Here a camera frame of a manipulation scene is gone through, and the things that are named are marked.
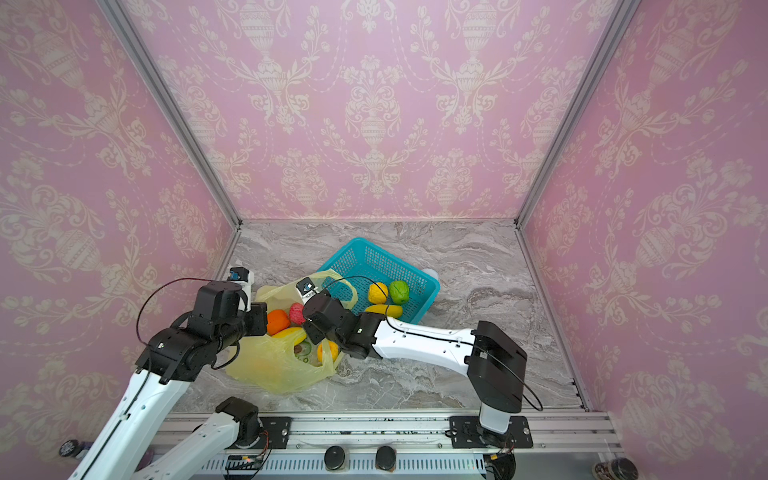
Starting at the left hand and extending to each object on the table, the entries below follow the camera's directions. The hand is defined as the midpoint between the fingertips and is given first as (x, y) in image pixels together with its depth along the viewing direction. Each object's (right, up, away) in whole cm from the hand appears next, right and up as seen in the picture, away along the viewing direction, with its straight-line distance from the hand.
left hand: (266, 309), depth 71 cm
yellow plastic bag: (+3, -11, -5) cm, 12 cm away
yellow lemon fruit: (+25, 0, +23) cm, 34 cm away
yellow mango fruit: (+8, -6, -1) cm, 10 cm away
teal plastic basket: (+21, +10, +35) cm, 42 cm away
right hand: (+9, -1, +5) cm, 11 cm away
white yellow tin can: (+44, +6, +28) cm, 52 cm away
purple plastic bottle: (-29, -23, -16) cm, 40 cm away
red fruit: (+2, -5, +18) cm, 19 cm away
